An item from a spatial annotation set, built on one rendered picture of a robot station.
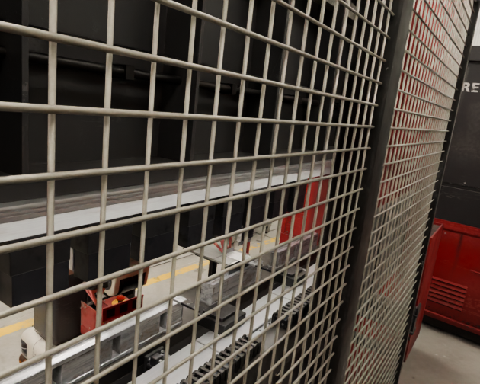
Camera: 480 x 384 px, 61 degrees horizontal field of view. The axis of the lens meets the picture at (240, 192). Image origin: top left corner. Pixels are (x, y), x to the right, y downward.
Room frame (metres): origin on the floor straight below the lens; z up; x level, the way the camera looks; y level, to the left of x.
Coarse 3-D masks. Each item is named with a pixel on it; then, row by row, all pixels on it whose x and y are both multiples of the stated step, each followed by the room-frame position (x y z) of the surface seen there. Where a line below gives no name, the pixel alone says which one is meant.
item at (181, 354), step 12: (312, 276) 1.69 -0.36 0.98; (288, 288) 1.54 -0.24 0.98; (300, 288) 1.55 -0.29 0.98; (264, 300) 1.41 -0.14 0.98; (276, 300) 1.42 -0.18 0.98; (288, 300) 1.43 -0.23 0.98; (264, 312) 1.32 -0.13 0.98; (204, 336) 1.13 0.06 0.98; (228, 336) 1.14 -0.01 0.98; (240, 336) 1.15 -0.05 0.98; (252, 336) 1.16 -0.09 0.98; (216, 348) 1.07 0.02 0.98; (168, 360) 0.99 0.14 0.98; (180, 360) 1.00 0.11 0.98; (204, 360) 1.01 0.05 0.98; (156, 372) 0.94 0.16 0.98; (180, 372) 0.95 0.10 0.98
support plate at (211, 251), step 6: (210, 246) 1.88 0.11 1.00; (192, 252) 1.79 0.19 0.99; (198, 252) 1.78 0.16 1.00; (204, 252) 1.79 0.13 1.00; (210, 252) 1.80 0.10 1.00; (216, 252) 1.81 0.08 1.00; (240, 252) 1.84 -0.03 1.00; (210, 258) 1.73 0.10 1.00; (216, 258) 1.73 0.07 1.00; (228, 258) 1.75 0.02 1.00
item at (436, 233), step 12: (432, 228) 2.80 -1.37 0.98; (432, 240) 2.51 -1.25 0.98; (432, 252) 2.63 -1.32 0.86; (432, 264) 2.77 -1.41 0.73; (420, 288) 2.48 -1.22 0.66; (420, 300) 2.55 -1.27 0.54; (420, 312) 2.68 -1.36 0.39; (420, 324) 2.82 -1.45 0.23; (408, 336) 2.48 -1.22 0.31; (408, 348) 2.51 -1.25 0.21
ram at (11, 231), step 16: (288, 176) 1.95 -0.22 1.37; (304, 176) 2.10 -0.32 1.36; (192, 192) 1.35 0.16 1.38; (224, 192) 1.51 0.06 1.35; (96, 208) 1.03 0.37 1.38; (112, 208) 1.07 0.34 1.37; (128, 208) 1.12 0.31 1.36; (160, 208) 1.23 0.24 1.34; (0, 224) 0.82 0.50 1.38; (16, 224) 0.85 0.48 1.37; (32, 224) 0.88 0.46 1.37; (64, 224) 0.95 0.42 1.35; (80, 224) 0.99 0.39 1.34; (0, 240) 0.82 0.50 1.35
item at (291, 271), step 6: (252, 264) 1.70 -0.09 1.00; (288, 264) 1.66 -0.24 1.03; (270, 270) 1.65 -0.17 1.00; (276, 270) 1.60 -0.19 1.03; (288, 270) 1.60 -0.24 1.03; (294, 270) 1.60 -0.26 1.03; (300, 270) 1.62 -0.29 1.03; (276, 276) 1.59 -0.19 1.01; (282, 276) 1.57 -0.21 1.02; (288, 276) 1.57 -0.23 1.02; (294, 276) 1.57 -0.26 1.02; (300, 276) 1.58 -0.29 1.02; (282, 282) 1.57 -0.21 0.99; (288, 282) 1.56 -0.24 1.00
